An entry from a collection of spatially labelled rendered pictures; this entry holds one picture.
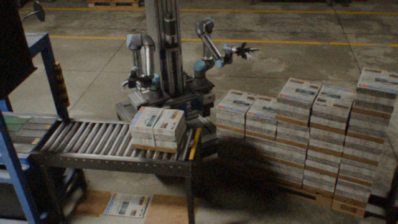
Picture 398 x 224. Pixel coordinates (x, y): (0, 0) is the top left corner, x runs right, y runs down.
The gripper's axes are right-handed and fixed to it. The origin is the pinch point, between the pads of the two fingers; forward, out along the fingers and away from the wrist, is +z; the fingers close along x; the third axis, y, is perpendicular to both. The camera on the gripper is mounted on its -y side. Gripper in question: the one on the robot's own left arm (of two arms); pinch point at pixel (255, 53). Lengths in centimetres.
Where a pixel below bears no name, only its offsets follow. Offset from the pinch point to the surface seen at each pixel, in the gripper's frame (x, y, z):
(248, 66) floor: -176, 149, -117
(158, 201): 124, 108, -40
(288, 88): 19.1, 14.3, 42.7
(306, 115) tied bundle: 34, 25, 66
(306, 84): 5, 16, 52
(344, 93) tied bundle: 0, 18, 85
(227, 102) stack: 37, 36, -11
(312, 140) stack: 36, 49, 74
